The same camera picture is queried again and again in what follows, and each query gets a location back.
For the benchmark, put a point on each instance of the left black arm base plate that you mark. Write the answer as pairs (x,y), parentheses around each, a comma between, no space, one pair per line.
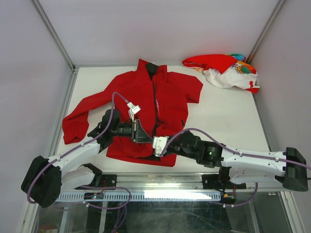
(105,180)

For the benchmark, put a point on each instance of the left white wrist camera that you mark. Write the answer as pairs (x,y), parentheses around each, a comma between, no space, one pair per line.
(133,110)

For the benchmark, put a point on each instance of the slotted grey cable duct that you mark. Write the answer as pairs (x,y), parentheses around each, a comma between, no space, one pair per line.
(153,195)

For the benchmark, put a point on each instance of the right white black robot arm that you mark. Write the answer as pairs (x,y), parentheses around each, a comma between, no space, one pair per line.
(286,168)

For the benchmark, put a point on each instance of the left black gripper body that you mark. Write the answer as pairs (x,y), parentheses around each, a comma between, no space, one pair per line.
(127,130)

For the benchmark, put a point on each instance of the right aluminium corner post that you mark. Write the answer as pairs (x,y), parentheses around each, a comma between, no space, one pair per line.
(266,29)

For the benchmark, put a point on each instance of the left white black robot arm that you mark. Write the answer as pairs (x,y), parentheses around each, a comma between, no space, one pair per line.
(47,178)

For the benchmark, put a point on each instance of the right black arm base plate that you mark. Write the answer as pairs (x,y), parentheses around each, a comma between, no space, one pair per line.
(211,181)

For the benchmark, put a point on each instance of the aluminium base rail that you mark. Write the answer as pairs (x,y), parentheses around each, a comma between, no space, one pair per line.
(163,181)

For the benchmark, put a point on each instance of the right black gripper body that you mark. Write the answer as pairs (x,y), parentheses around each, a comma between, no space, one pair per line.
(174,147)

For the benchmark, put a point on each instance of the red white printed garment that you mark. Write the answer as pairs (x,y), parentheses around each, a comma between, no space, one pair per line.
(225,70)

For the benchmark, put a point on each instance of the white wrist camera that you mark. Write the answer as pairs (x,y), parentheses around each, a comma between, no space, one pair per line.
(133,110)
(158,144)

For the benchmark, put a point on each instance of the red zip jacket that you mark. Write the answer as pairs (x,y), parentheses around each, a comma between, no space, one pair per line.
(162,96)

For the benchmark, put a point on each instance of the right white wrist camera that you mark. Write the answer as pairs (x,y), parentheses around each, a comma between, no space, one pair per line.
(158,144)

